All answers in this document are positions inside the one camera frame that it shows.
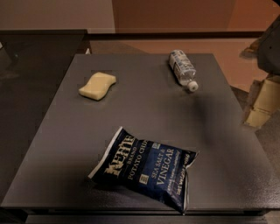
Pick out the yellow sponge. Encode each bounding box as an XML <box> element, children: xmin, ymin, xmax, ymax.
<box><xmin>79</xmin><ymin>72</ymin><xmax>116</xmax><ymax>101</ymax></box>

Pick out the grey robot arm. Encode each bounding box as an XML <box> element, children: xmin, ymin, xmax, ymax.
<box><xmin>242</xmin><ymin>16</ymin><xmax>280</xmax><ymax>128</ymax></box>

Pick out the clear plastic water bottle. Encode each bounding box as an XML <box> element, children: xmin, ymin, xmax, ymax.
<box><xmin>169</xmin><ymin>50</ymin><xmax>199</xmax><ymax>92</ymax></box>

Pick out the blue potato chips bag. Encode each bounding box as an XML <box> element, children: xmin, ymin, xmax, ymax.
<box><xmin>88</xmin><ymin>128</ymin><xmax>198</xmax><ymax>214</ymax></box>

